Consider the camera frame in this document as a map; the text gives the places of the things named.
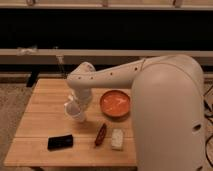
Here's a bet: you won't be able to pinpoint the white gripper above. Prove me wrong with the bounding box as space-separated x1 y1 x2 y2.
68 89 92 121

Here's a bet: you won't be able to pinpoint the white ceramic cup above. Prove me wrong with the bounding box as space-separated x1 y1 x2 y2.
64 101 86 123

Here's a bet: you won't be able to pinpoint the white rectangular sponge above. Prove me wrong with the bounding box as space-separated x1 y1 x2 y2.
111 129 124 150

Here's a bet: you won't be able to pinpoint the black rectangular box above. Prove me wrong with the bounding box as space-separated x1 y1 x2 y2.
47 135 73 150

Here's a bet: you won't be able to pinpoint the dark red oblong object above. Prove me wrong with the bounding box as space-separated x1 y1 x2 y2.
95 124 107 146

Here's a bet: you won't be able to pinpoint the orange ceramic bowl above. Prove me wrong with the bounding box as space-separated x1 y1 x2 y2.
100 90 130 118

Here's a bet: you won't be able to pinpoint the upper metal shelf rail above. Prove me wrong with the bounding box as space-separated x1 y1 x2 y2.
0 0 213 11

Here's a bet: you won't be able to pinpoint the long metal shelf rail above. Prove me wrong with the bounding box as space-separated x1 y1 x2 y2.
0 48 213 66

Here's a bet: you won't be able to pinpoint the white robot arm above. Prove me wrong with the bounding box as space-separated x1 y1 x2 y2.
67 55 205 171

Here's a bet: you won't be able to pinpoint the wooden table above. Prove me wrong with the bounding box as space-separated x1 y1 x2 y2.
4 79 136 167

